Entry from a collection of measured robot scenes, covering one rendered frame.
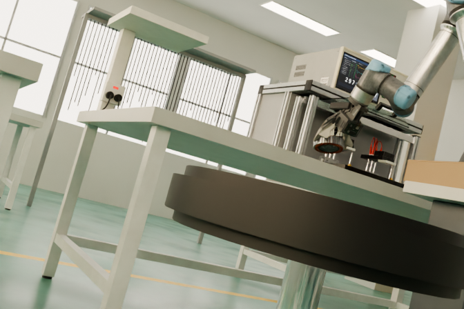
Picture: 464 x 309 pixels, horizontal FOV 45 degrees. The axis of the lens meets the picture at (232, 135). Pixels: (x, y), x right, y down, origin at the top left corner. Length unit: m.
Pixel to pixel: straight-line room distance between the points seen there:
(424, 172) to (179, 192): 1.46
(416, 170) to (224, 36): 7.59
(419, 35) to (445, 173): 5.17
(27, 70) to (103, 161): 7.07
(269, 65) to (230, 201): 9.25
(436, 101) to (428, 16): 0.99
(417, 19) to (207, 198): 6.70
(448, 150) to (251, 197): 8.88
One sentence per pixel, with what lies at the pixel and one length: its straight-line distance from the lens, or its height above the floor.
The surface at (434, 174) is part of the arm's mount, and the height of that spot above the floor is 0.78.
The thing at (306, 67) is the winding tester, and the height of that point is 1.24.
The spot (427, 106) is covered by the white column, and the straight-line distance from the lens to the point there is 6.74.
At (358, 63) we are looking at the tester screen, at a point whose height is 1.27.
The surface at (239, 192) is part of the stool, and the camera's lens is 0.50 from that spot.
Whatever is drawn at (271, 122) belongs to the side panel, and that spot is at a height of 0.93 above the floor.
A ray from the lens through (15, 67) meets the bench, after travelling 1.53.
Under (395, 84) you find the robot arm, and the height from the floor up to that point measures 1.04.
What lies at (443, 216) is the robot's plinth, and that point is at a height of 0.66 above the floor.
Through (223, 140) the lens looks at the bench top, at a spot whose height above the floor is 0.71.
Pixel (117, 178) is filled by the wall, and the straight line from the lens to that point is 8.64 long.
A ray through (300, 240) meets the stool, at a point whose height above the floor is 0.52.
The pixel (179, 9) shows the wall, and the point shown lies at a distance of 9.10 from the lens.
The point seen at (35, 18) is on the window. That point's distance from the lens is 8.47.
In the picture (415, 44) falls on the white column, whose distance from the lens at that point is 7.00.
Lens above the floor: 0.54
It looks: 6 degrees up
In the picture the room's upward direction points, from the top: 15 degrees clockwise
